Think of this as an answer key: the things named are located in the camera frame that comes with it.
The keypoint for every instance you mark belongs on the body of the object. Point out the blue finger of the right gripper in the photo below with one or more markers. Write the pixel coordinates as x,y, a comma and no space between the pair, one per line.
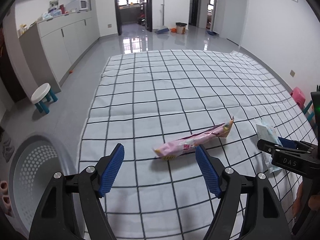
287,145
268,147

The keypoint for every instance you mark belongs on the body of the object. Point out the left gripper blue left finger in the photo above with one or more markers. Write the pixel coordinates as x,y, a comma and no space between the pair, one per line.
108,168

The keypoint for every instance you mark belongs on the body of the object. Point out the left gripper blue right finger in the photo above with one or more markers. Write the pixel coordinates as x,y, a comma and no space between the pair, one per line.
211,177

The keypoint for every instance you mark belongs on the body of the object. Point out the blue baby wipes pack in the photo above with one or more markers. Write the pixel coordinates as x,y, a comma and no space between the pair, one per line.
267,135

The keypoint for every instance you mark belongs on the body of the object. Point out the pink snack wrapper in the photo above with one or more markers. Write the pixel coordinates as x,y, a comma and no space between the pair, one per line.
175,148

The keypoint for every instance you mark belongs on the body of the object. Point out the small trash bin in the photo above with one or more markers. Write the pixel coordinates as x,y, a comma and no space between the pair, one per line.
180,28

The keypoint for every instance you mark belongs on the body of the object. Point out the pink child chair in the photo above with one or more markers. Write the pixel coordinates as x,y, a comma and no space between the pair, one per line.
298,96

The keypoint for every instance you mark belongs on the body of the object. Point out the grey perforated laundry basket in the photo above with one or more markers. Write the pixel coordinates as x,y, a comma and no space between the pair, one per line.
33,164

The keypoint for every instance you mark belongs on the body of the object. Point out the white black grid mattress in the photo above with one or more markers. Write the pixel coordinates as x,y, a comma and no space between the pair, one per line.
146,99

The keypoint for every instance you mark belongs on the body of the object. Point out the white stool teal legs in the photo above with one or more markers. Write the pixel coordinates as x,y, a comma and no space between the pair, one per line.
41,93

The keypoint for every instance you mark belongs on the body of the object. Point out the grey sneakers pair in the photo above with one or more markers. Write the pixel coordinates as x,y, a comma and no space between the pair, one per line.
7,149

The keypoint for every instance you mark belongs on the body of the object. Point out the pink slippers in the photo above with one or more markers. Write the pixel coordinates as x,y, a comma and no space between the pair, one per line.
5,199

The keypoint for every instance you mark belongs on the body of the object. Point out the white grey sideboard cabinet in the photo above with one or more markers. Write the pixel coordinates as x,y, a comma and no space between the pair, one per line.
53,47

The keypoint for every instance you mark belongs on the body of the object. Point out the blue dustpan with broom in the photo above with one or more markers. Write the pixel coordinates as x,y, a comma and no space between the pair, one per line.
162,29

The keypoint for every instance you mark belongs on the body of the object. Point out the white microwave oven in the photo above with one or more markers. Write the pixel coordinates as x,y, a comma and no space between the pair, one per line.
77,5

